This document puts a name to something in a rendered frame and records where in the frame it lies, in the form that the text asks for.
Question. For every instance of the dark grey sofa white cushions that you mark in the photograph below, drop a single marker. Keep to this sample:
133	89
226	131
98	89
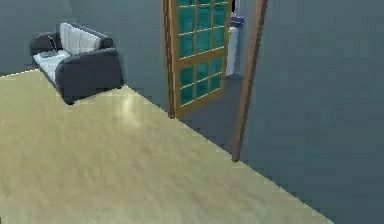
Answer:
88	71

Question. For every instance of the wooden door with glass panes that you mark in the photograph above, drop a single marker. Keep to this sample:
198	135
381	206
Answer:
200	53

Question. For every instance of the brown wooden door frame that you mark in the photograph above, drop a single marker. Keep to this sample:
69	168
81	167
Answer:
249	80

